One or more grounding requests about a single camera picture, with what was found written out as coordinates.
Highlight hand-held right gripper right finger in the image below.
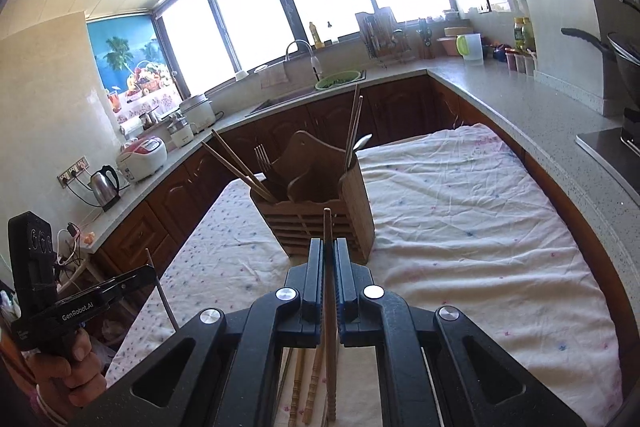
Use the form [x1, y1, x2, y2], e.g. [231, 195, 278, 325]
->
[336, 238, 588, 427]

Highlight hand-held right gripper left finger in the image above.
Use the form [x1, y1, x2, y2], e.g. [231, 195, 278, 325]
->
[65, 237, 326, 427]

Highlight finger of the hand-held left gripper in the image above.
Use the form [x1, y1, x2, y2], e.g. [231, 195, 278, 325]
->
[97, 267, 157, 293]
[105, 279, 158, 305]

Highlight ridged wooden chopstick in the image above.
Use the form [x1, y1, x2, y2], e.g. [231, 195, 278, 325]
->
[305, 349, 323, 427]
[322, 208, 338, 424]
[289, 349, 306, 425]

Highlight wooden utensil holder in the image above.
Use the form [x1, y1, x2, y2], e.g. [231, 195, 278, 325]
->
[250, 131, 376, 264]

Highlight metal fork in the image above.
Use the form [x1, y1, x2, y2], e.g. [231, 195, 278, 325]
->
[254, 144, 276, 182]

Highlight brown wooden chopstick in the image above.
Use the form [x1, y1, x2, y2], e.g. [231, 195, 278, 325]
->
[211, 129, 280, 202]
[201, 141, 273, 204]

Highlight dark chopstick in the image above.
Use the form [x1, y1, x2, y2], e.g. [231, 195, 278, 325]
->
[346, 95, 364, 174]
[343, 83, 360, 172]

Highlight person's left hand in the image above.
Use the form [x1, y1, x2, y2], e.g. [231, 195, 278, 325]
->
[29, 331, 108, 419]

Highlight steel electric kettle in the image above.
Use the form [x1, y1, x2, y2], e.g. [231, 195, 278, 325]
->
[89, 164, 122, 212]

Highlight white printed tablecloth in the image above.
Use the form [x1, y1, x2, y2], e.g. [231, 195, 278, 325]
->
[105, 123, 623, 427]

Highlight white red rice cooker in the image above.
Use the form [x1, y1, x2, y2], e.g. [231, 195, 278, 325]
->
[116, 137, 168, 182]

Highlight small white cooker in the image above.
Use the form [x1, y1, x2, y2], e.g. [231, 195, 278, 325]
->
[166, 114, 197, 151]

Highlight paper towel roll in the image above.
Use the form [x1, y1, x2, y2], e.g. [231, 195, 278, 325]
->
[119, 114, 146, 135]

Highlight large white cooker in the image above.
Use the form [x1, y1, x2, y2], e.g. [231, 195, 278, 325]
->
[179, 93, 215, 132]

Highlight green basin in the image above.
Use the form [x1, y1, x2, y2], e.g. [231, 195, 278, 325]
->
[315, 71, 362, 90]

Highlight white dish towel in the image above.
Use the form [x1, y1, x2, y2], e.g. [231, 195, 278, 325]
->
[259, 63, 290, 88]

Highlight curved sink faucet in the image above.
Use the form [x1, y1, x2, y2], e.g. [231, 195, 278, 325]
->
[285, 39, 321, 82]

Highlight scissors holder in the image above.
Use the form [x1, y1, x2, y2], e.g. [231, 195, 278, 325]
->
[417, 19, 433, 59]

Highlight grey kitchen countertop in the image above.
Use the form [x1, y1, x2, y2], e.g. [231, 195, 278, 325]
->
[77, 57, 640, 258]

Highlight green white pitcher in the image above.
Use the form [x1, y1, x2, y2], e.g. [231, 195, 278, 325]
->
[456, 33, 484, 66]

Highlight kitchen window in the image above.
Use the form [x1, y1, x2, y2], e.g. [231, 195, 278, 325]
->
[155, 0, 451, 98]

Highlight white spice jar set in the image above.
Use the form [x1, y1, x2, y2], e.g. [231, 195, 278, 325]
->
[504, 48, 537, 75]

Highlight gas stove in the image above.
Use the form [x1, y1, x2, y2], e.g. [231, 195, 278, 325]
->
[575, 107, 640, 188]

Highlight cooking oil bottle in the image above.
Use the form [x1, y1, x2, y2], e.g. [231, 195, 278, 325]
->
[512, 17, 536, 52]

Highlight black wok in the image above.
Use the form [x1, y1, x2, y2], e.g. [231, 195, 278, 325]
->
[561, 27, 640, 108]

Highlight tangled cables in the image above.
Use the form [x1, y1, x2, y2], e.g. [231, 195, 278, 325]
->
[55, 222, 88, 278]

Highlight wall socket strip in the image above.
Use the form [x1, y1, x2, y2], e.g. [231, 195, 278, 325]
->
[57, 159, 91, 185]

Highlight beach fruit wall poster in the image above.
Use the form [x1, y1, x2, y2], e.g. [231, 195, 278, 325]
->
[86, 14, 183, 125]

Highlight wire dish rack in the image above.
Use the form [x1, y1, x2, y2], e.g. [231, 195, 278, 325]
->
[365, 27, 416, 68]

